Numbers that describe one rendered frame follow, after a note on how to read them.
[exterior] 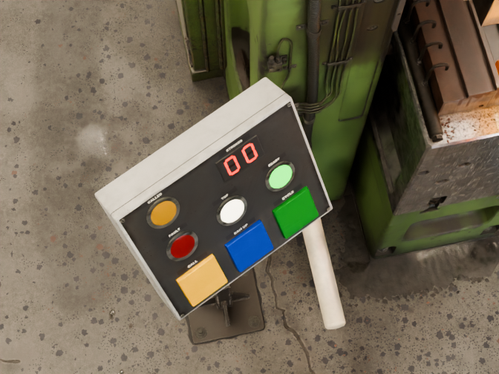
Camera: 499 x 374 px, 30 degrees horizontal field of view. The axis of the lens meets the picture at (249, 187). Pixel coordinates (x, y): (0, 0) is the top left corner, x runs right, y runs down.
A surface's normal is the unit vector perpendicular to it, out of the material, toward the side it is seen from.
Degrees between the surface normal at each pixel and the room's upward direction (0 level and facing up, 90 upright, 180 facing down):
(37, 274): 0
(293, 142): 60
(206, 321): 0
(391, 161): 42
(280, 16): 90
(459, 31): 0
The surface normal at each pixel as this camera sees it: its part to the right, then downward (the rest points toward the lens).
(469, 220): 0.00, -0.32
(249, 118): -0.30, -0.65
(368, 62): 0.21, 0.93
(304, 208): 0.52, 0.50
